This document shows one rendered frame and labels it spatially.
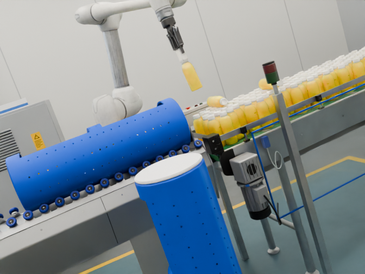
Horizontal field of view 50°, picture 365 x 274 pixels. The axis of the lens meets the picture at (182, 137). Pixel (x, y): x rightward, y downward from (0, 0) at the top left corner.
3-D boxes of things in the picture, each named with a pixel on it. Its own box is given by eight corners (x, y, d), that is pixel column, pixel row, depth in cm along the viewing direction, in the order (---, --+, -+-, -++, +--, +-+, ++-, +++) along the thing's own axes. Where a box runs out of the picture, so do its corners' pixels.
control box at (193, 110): (183, 126, 252) (178, 111, 251) (210, 115, 259) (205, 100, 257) (189, 127, 243) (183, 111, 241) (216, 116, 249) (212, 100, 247)
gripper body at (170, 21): (158, 24, 213) (165, 39, 214) (163, 18, 205) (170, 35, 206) (170, 19, 216) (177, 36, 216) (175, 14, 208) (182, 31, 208)
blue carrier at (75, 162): (29, 206, 204) (7, 155, 200) (178, 144, 231) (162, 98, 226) (27, 219, 178) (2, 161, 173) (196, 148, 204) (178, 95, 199)
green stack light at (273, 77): (264, 84, 194) (262, 74, 194) (275, 80, 196) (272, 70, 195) (271, 83, 188) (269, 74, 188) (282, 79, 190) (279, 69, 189)
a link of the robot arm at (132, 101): (111, 121, 270) (132, 113, 287) (128, 121, 260) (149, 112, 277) (84, 5, 250) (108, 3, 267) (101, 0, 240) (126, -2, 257)
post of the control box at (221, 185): (241, 259, 271) (196, 122, 252) (246, 256, 272) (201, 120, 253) (244, 261, 267) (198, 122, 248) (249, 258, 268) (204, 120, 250)
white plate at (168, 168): (193, 148, 169) (194, 150, 169) (131, 171, 165) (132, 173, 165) (209, 160, 142) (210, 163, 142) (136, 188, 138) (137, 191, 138)
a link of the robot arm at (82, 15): (87, 1, 231) (104, 0, 241) (67, 6, 241) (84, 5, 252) (92, 24, 234) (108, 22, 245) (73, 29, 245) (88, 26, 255)
